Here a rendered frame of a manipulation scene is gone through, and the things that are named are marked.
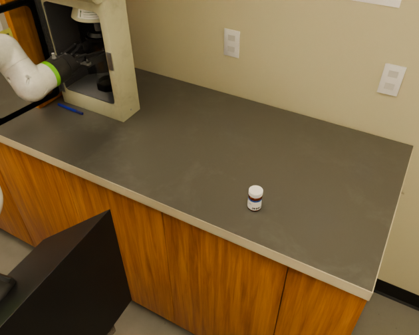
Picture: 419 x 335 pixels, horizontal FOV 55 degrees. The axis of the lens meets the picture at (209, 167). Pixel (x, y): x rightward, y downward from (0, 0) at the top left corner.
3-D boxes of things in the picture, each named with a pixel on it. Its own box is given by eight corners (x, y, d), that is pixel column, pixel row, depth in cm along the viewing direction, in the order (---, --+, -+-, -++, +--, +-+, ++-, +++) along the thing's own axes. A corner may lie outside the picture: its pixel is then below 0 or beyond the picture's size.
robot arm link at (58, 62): (44, 84, 144) (64, 91, 141) (35, 54, 136) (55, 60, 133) (57, 77, 148) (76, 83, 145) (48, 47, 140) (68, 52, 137)
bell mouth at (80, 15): (93, 2, 157) (90, -13, 154) (130, 10, 151) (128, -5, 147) (60, 17, 146) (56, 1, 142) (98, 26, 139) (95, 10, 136)
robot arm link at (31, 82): (24, 112, 135) (35, 100, 127) (-3, 81, 132) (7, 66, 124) (54, 93, 144) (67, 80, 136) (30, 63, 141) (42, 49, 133)
